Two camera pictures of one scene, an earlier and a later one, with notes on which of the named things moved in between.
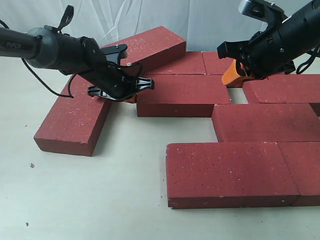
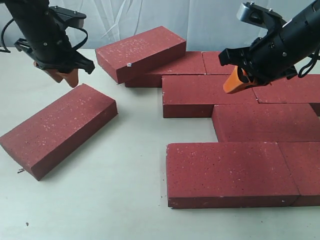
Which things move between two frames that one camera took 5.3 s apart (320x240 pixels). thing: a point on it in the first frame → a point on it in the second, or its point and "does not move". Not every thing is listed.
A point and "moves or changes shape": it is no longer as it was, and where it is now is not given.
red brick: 74,124 moves or changes shape
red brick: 182,95 moves or changes shape
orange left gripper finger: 133,99 → 72,78
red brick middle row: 265,122 does not move
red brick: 150,48 does not move
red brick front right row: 303,159 does not move
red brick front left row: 228,175 does not move
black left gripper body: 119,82 → 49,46
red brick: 213,65 does not move
